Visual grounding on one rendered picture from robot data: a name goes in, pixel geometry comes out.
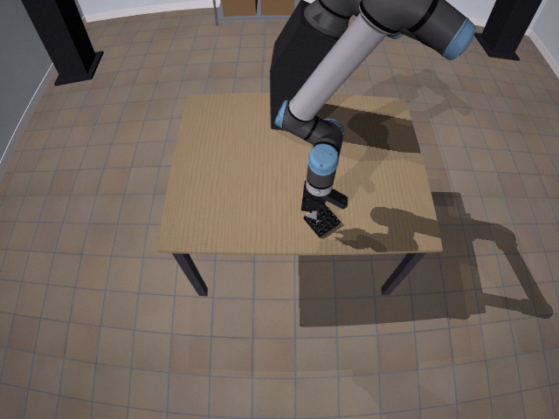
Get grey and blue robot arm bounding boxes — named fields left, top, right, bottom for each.
left=275, top=0, right=475, bottom=210

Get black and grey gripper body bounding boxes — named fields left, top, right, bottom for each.
left=301, top=181, right=326, bottom=212

